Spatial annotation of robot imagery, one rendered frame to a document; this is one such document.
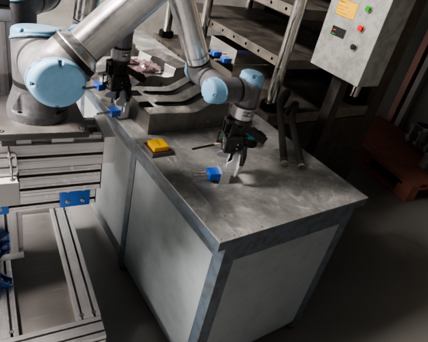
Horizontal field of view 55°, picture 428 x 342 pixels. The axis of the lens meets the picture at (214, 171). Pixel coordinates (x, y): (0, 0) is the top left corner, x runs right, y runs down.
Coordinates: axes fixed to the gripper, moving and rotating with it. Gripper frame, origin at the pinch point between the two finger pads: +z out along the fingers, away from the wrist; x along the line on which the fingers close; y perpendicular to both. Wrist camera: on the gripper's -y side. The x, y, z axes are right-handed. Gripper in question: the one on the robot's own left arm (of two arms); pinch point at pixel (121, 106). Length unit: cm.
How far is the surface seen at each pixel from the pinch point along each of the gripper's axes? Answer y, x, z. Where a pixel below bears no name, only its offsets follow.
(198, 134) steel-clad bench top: -22.6, 24.6, 4.7
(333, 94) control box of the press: -92, 40, -12
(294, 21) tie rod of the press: -78, 16, -40
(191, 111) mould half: -21.2, 19.3, -3.7
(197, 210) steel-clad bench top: 11, 63, 5
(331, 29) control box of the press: -88, 29, -40
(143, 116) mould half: -2.8, 11.7, -0.7
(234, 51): -89, -27, -10
